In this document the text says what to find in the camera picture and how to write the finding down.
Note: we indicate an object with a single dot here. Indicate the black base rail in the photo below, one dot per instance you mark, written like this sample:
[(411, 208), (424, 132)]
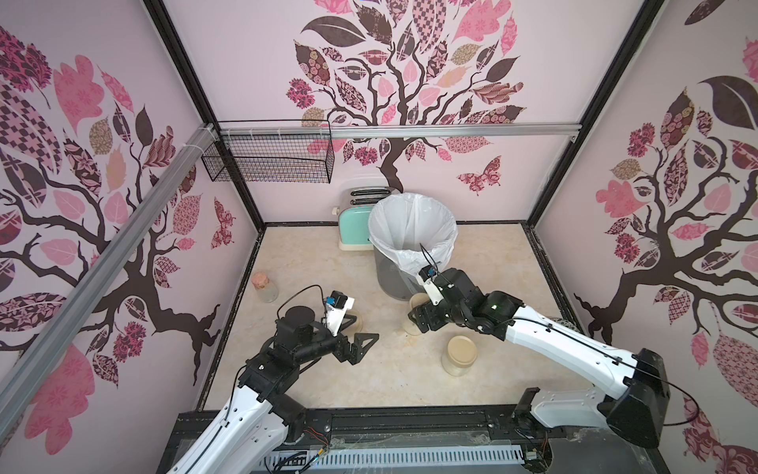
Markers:
[(560, 450)]

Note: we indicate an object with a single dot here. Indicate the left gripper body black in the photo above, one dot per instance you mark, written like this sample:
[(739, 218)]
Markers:
[(324, 344)]

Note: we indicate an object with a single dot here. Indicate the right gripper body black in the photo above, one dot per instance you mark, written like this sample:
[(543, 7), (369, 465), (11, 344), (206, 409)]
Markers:
[(426, 314)]

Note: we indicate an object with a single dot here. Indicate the aluminium rail left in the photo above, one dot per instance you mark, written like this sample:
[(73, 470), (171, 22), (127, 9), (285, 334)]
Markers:
[(29, 373)]

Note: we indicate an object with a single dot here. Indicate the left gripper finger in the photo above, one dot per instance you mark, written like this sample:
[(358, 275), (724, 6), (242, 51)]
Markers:
[(350, 324), (360, 346)]

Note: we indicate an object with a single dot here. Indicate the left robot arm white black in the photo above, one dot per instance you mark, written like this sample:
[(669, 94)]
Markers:
[(259, 416)]

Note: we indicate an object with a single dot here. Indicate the small jar pink lid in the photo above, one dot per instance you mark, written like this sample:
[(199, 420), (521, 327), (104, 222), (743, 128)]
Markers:
[(264, 287)]

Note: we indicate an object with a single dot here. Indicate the white trash bag liner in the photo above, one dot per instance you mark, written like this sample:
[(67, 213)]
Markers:
[(412, 231)]

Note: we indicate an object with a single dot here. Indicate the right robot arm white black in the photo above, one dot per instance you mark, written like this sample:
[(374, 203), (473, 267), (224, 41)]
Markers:
[(630, 392)]

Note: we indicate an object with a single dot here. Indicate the glass jar tan lid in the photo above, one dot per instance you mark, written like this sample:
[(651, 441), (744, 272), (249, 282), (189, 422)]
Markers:
[(351, 336), (459, 355), (416, 300)]

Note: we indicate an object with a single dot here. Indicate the patterned ball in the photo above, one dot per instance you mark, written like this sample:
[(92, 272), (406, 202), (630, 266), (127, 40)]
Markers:
[(568, 324)]

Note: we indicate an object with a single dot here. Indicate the black wire basket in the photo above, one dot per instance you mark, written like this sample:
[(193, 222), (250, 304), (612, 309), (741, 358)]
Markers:
[(272, 151)]

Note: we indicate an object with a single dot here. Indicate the aluminium rail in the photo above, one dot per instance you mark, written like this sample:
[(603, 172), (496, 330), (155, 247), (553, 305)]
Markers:
[(29, 373), (437, 131)]

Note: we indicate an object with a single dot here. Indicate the aluminium rail back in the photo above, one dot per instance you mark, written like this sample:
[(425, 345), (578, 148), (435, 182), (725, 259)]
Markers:
[(437, 131)]

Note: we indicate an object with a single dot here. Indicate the mint green toaster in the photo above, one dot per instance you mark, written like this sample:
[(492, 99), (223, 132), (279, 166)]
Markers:
[(353, 215)]

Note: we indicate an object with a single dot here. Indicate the white slotted cable duct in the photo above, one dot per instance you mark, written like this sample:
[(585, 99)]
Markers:
[(388, 459)]

